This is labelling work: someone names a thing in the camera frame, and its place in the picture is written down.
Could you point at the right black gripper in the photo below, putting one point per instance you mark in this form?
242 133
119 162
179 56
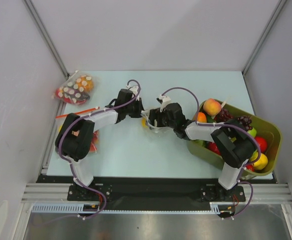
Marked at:
152 118

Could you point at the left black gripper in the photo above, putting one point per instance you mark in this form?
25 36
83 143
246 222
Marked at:
140 108

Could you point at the polka dot zip bag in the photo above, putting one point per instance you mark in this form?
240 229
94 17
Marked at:
152 126
78 89

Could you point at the fake mango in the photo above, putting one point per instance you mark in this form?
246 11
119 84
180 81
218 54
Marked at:
201 117

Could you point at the green fake cucumber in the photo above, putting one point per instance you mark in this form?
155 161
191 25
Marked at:
210 119

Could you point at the fake peach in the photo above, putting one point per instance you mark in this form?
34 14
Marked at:
212 107

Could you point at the red fake grape bunch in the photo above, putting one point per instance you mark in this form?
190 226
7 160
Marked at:
223 116

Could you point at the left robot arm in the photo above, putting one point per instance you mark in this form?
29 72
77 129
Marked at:
76 134

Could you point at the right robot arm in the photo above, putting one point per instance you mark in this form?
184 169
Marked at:
235 144

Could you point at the red fake apple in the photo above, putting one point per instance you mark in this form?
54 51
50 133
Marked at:
213 147

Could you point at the purple fake grape bunch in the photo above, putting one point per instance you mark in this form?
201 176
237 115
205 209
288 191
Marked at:
245 121

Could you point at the orange zipper clear bag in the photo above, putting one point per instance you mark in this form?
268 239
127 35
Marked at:
95 140

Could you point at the red fake tomato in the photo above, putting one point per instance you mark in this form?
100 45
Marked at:
262 143

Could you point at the yellow fake lemon in bin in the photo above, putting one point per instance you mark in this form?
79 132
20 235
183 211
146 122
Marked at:
261 163

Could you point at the olive green plastic bin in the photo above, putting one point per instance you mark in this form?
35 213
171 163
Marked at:
264 129

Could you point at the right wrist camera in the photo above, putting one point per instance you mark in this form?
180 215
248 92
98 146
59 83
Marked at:
164 100

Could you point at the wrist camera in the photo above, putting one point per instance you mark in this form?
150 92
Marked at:
135 91
164 100

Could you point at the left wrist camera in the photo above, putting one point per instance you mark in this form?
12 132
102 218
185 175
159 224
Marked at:
135 91

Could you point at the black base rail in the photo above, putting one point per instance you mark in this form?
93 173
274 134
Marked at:
149 194

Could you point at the left aluminium frame post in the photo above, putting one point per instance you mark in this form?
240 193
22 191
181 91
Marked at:
46 36

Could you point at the aluminium frame post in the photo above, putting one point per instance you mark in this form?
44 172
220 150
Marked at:
265 33
46 36

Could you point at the right aluminium frame post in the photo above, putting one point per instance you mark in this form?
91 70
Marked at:
265 33

